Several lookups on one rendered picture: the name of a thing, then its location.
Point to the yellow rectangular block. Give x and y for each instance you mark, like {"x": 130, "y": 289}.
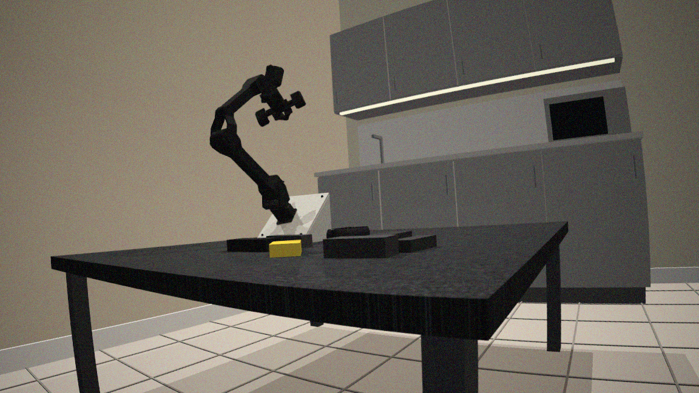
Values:
{"x": 290, "y": 248}

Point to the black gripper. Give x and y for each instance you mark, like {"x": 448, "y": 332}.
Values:
{"x": 277, "y": 109}

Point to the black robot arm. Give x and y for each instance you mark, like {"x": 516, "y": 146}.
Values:
{"x": 226, "y": 141}

